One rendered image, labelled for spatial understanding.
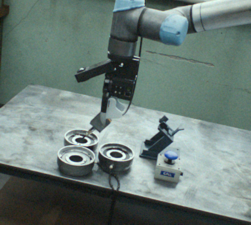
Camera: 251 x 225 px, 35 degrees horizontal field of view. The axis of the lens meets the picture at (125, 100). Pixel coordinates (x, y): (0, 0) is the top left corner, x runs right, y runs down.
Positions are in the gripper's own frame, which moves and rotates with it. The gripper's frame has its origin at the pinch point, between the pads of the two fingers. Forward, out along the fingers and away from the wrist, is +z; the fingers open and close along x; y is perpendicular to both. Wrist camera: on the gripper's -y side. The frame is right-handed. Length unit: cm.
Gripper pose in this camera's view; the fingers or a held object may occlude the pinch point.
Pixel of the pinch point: (103, 119)
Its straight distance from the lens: 114.5
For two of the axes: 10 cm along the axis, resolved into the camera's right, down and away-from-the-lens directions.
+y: 9.8, 2.0, -0.7
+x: 1.4, -3.5, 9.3
